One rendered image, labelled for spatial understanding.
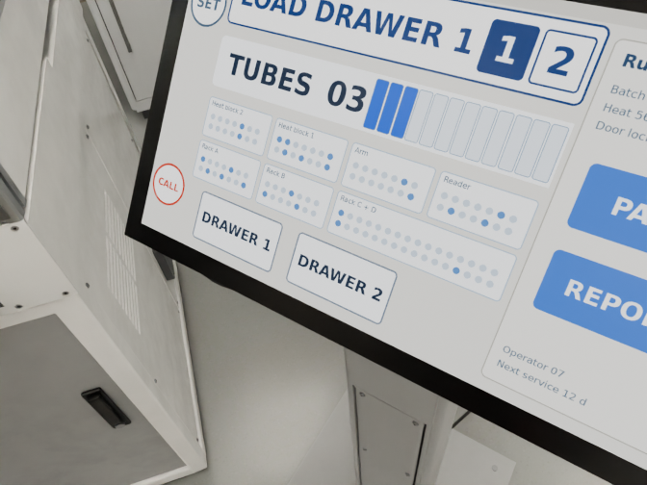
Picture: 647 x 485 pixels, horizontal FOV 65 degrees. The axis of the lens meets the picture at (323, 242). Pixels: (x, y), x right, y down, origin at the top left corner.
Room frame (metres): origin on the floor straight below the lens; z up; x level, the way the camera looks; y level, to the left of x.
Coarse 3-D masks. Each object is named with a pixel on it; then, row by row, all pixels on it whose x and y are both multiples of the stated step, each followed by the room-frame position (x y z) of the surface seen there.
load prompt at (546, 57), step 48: (240, 0) 0.45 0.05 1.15; (288, 0) 0.43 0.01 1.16; (336, 0) 0.41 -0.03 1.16; (384, 0) 0.38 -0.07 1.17; (432, 0) 0.37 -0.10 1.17; (336, 48) 0.38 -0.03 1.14; (384, 48) 0.36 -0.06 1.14; (432, 48) 0.34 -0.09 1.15; (480, 48) 0.33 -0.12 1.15; (528, 48) 0.31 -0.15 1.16; (576, 48) 0.30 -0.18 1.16; (576, 96) 0.27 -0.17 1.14
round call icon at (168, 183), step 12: (156, 168) 0.40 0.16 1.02; (168, 168) 0.39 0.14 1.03; (180, 168) 0.39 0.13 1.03; (156, 180) 0.39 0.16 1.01; (168, 180) 0.39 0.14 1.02; (180, 180) 0.38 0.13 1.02; (156, 192) 0.38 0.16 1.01; (168, 192) 0.38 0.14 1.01; (180, 192) 0.37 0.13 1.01; (168, 204) 0.37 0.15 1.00; (180, 204) 0.36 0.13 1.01
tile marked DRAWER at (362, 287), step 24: (312, 240) 0.29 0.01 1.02; (312, 264) 0.27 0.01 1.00; (336, 264) 0.26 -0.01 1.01; (360, 264) 0.26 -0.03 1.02; (312, 288) 0.26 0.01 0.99; (336, 288) 0.25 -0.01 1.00; (360, 288) 0.24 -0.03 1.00; (384, 288) 0.24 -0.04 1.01; (360, 312) 0.23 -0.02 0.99; (384, 312) 0.22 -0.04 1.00
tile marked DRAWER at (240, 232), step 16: (208, 192) 0.36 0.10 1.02; (208, 208) 0.35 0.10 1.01; (224, 208) 0.34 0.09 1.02; (240, 208) 0.33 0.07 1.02; (208, 224) 0.34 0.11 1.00; (224, 224) 0.33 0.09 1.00; (240, 224) 0.32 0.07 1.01; (256, 224) 0.32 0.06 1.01; (272, 224) 0.31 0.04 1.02; (208, 240) 0.33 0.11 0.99; (224, 240) 0.32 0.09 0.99; (240, 240) 0.31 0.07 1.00; (256, 240) 0.31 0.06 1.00; (272, 240) 0.30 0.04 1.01; (240, 256) 0.30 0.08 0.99; (256, 256) 0.30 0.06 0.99; (272, 256) 0.29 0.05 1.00
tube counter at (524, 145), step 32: (352, 96) 0.35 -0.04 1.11; (384, 96) 0.34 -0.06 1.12; (416, 96) 0.32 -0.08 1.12; (448, 96) 0.31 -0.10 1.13; (384, 128) 0.32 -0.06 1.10; (416, 128) 0.31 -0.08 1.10; (448, 128) 0.30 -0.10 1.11; (480, 128) 0.29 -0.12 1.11; (512, 128) 0.28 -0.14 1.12; (544, 128) 0.27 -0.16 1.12; (480, 160) 0.27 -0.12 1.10; (512, 160) 0.26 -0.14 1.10; (544, 160) 0.25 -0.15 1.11
